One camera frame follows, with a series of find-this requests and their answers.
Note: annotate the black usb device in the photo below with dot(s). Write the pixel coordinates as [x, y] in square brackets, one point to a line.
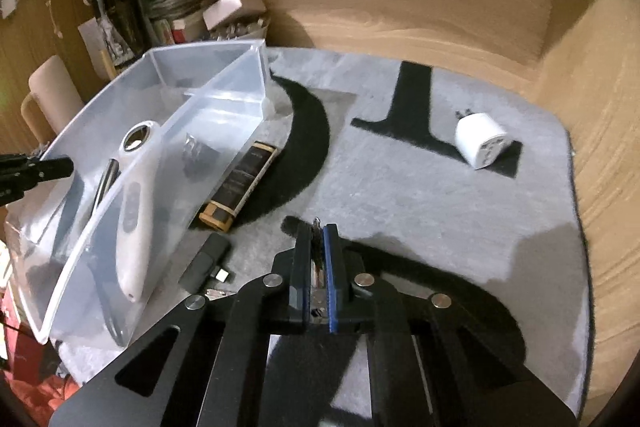
[205, 259]

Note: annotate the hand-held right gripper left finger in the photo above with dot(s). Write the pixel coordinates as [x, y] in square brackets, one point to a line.
[300, 267]

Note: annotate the black lighter with yellow end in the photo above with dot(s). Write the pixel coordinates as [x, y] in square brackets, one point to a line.
[240, 187]

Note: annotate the silver metal flashlight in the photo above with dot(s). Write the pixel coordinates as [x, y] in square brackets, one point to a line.
[107, 182]

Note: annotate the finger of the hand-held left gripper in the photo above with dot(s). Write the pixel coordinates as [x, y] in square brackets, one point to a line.
[45, 168]

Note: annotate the white paper note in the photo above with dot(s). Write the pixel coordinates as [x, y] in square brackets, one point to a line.
[92, 42]

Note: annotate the silver keys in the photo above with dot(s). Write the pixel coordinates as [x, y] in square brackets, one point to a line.
[219, 292]

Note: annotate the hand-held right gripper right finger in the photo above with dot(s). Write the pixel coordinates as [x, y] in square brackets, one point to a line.
[330, 277]

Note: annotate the white bowl of pebbles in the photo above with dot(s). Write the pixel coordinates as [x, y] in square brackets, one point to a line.
[240, 29]

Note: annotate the white handheld massager device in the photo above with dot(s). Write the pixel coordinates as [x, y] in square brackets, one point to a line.
[132, 207]

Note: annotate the grey rug with black letters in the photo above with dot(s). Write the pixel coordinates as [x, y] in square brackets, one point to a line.
[425, 217]

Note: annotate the white plug adapter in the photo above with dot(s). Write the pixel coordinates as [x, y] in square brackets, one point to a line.
[482, 142]

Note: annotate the stack of magazines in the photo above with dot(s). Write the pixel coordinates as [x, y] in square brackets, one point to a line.
[175, 2]

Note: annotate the pink mug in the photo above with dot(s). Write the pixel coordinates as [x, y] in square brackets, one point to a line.
[52, 92]

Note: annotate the small white card box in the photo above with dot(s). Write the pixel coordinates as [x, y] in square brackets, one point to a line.
[232, 7]

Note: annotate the clear plastic storage box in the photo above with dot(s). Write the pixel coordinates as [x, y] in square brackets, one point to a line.
[225, 107]

